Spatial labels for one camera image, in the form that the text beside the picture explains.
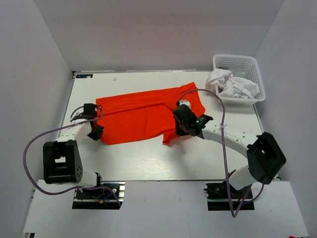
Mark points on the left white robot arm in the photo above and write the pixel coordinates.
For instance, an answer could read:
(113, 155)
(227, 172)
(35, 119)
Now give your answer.
(61, 158)

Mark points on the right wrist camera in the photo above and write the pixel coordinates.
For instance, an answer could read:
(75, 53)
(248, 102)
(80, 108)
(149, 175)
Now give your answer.
(184, 102)

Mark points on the white t shirt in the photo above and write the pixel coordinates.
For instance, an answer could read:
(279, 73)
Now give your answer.
(230, 86)

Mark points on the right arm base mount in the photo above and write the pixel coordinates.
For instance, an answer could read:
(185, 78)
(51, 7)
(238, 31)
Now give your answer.
(217, 197)

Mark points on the orange t shirt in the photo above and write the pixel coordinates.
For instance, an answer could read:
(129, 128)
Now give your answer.
(145, 115)

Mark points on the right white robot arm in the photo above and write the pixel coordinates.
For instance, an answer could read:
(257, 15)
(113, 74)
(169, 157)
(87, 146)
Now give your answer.
(264, 156)

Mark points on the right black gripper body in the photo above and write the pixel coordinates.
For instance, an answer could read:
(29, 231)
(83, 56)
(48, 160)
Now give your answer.
(181, 128)

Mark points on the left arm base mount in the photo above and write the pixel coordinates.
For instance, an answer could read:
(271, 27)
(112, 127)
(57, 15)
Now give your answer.
(101, 199)

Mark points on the white plastic basket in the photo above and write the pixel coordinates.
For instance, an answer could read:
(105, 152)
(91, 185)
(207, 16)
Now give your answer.
(245, 64)

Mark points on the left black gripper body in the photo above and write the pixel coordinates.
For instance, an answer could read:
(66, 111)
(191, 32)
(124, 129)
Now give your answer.
(96, 133)

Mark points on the blue black table label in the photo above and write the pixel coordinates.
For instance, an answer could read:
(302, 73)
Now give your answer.
(84, 76)

